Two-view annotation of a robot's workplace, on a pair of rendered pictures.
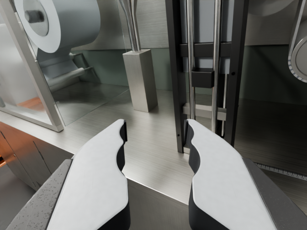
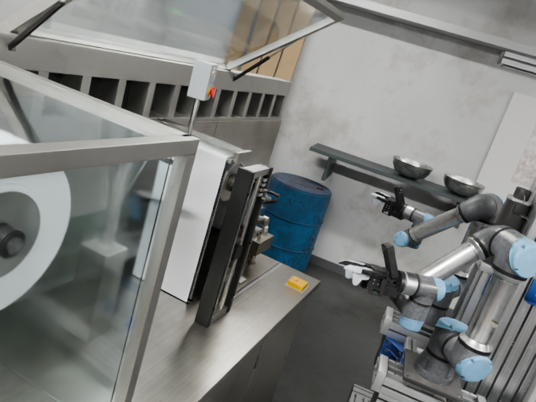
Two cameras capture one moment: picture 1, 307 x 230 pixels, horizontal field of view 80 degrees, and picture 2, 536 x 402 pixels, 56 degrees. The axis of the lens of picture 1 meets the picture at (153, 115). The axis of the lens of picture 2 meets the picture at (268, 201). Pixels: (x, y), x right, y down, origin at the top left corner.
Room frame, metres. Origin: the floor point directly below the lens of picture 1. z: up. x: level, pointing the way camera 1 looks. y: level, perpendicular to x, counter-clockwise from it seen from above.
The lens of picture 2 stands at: (0.83, 1.35, 1.79)
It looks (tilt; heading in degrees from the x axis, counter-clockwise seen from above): 16 degrees down; 253
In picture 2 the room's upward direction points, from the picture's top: 17 degrees clockwise
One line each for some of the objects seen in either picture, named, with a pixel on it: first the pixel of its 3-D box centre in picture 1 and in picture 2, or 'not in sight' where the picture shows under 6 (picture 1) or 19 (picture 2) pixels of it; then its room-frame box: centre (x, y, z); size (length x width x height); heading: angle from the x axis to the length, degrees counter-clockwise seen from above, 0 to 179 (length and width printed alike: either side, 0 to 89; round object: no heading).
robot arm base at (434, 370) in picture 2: not in sight; (437, 361); (-0.46, -0.10, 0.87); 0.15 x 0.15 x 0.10
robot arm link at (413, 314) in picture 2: not in sight; (412, 310); (-0.19, 0.00, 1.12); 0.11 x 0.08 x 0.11; 87
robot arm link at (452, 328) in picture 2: not in sight; (450, 336); (-0.46, -0.09, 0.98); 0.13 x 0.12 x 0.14; 87
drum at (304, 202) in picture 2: not in sight; (288, 224); (-0.64, -2.66, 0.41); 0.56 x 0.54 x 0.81; 151
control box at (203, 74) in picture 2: not in sight; (205, 80); (0.67, -0.06, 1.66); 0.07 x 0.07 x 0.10; 71
